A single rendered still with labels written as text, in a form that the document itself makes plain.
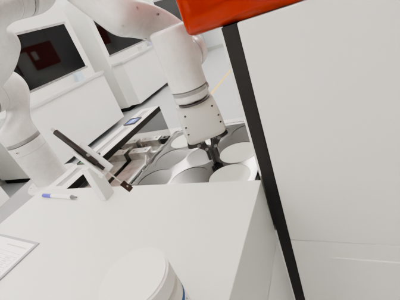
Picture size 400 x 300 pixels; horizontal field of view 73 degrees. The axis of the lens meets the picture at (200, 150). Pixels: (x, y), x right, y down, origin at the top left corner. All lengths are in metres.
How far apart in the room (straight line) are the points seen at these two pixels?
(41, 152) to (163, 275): 0.91
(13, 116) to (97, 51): 4.30
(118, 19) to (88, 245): 0.43
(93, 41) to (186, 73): 4.81
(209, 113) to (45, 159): 0.70
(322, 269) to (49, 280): 0.50
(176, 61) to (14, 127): 0.69
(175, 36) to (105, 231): 0.39
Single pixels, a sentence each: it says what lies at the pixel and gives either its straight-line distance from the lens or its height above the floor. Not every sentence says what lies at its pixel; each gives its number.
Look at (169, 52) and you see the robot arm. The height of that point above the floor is 1.20.
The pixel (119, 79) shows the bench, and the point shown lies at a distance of 5.39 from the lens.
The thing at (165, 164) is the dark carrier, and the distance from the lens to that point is 0.80.
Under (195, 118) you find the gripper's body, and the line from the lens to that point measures 0.63.
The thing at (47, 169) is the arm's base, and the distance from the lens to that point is 1.14.
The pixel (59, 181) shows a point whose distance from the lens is 0.88.
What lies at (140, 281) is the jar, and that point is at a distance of 0.28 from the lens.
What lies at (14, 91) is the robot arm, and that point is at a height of 1.21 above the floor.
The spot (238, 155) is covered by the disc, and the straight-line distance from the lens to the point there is 0.71.
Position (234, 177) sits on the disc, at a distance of 0.63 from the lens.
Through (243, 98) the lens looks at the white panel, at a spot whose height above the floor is 1.12.
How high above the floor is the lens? 1.25
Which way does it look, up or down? 26 degrees down
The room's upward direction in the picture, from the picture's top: 21 degrees counter-clockwise
